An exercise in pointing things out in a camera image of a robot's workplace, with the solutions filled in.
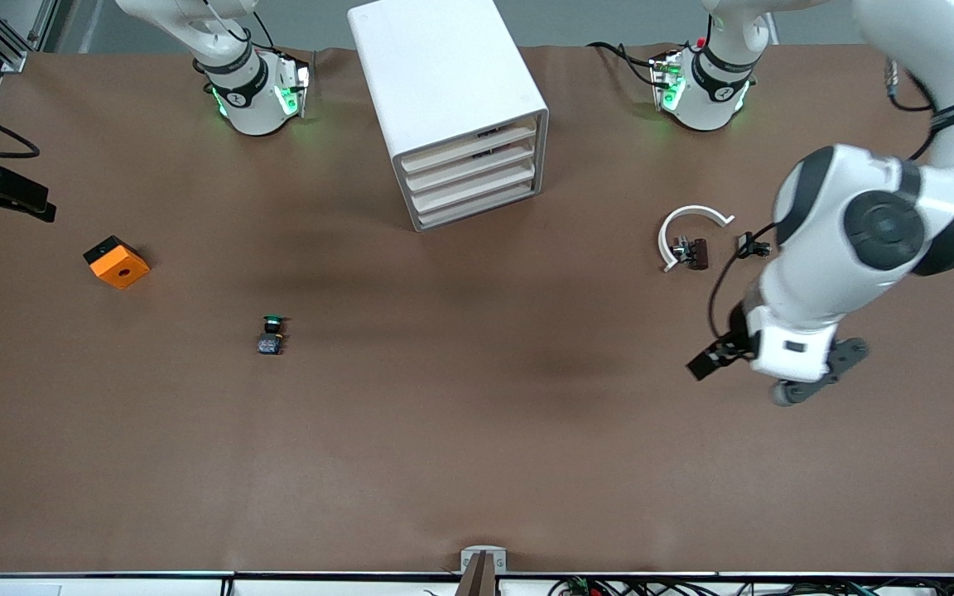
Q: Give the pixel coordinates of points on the white plastic drawer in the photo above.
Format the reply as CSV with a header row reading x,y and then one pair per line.
x,y
469,146
469,207
469,186
469,166

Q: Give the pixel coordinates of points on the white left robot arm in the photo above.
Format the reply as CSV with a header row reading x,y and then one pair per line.
x,y
883,223

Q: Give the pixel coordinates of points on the green push button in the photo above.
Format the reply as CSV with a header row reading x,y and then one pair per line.
x,y
270,344

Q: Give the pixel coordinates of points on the white drawer cabinet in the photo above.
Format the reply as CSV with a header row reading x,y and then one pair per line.
x,y
436,66

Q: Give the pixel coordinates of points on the small brown component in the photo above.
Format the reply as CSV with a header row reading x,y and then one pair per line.
x,y
697,253

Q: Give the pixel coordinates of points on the small black component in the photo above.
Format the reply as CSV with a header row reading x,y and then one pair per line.
x,y
747,245

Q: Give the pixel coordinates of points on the orange box with hole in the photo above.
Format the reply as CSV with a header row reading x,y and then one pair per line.
x,y
121,269

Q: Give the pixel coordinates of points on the white curved plastic piece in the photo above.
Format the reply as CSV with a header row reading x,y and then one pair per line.
x,y
695,210

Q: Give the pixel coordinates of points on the brown table cover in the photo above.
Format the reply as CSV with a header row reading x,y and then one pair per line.
x,y
477,430

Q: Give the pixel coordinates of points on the aluminium frame post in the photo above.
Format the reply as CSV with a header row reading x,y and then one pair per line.
x,y
13,58

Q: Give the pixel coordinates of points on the grey metal bracket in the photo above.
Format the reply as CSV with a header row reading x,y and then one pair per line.
x,y
483,571

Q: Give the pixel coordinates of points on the white table edge rail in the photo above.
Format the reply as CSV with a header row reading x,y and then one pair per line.
x,y
113,586

